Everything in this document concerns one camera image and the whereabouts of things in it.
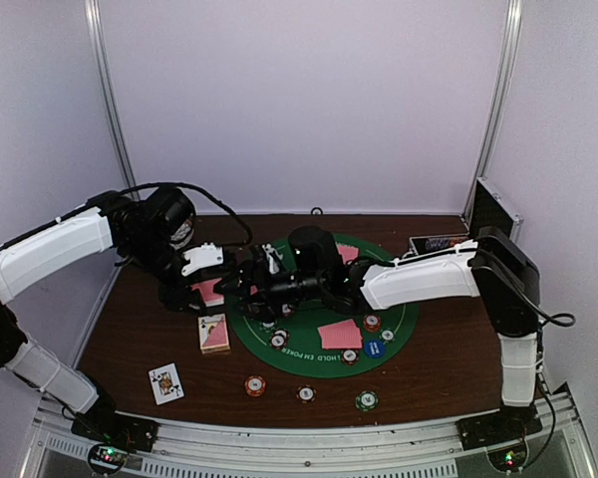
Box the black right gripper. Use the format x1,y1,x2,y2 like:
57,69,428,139
213,259,326,324

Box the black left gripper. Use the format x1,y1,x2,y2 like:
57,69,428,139
125,230,207,316

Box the red backed card deck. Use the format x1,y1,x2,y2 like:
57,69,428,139
191,278,225,307

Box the black chips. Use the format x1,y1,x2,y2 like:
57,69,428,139
269,329,290,351

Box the jack of clubs card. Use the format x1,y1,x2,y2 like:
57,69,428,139
149,362,184,405

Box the red five chip stack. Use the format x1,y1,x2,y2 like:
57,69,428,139
244,375,266,397

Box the black hundred chip stack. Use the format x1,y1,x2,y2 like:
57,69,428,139
296,385,316,403

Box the black chip bottom mat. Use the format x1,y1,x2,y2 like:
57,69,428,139
340,349,360,365

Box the blue small blind button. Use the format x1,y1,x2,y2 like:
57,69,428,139
364,340,386,359

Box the green chip stack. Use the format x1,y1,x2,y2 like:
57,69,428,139
355,390,379,412

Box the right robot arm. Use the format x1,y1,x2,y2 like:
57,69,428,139
214,226,539,440

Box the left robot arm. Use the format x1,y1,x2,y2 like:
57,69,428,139
0,183,196,442

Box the gold playing card box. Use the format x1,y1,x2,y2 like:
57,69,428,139
198,314,230,355

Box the floral patterned plate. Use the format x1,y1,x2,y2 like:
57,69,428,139
170,217,194,250

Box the green round poker mat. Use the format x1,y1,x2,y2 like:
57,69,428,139
226,234,420,375

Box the aluminium poker chip case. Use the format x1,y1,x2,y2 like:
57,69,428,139
406,178,523,257

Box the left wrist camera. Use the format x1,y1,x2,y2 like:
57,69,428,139
181,243,224,277

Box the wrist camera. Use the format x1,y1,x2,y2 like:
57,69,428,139
251,226,343,275
181,243,224,277

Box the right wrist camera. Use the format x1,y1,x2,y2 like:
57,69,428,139
251,226,343,275

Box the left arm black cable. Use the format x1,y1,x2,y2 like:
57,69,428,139
124,181,255,248

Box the aluminium front rail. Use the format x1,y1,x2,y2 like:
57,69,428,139
24,382,598,478

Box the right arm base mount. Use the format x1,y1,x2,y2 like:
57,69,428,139
456,412,543,450

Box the left aluminium frame post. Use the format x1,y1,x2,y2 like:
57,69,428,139
84,0,138,188

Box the aluminium frame post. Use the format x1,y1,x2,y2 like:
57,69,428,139
84,0,138,188
462,0,523,223

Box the right aluminium frame post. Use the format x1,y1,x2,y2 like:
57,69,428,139
462,0,523,223

